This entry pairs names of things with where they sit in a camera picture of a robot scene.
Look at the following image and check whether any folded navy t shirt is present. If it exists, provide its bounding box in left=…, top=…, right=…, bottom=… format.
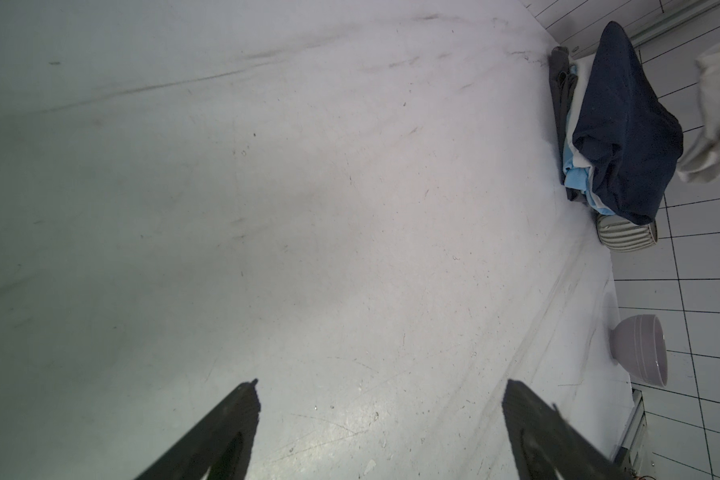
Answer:
left=572, top=21, right=683, bottom=225

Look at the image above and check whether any aluminium mounting rail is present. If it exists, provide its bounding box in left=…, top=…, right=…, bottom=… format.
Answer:
left=613, top=389, right=647, bottom=479

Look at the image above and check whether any grey round dish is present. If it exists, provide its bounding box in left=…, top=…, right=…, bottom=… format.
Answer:
left=608, top=314, right=669, bottom=387

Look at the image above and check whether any ribbed white cup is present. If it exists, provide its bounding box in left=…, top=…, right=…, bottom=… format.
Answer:
left=596, top=214, right=658, bottom=253

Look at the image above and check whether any folded dark grey shirt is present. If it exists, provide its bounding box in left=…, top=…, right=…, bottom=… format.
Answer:
left=548, top=46, right=578, bottom=184

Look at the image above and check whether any folded light blue shirt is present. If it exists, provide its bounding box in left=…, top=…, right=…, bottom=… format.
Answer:
left=562, top=107, right=614, bottom=216

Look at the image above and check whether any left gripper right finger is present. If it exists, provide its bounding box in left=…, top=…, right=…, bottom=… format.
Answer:
left=501, top=380, right=627, bottom=480

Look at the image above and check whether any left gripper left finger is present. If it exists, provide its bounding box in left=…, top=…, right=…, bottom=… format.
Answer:
left=138, top=379, right=261, bottom=480

